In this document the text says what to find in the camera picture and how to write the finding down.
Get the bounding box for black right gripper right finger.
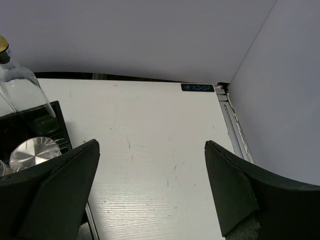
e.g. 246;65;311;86
204;140;320;240

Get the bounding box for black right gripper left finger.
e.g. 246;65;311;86
0;139;100;240

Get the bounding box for clear jar silver lid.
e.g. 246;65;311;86
9;136;62;172

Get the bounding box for square glass bottle dark contents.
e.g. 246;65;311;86
0;36;56;119

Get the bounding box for black compartment tray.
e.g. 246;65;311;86
0;100;73;164

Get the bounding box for black logo sticker right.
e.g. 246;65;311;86
181;83;215;92

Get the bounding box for aluminium table rail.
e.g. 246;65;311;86
214;82;254;164

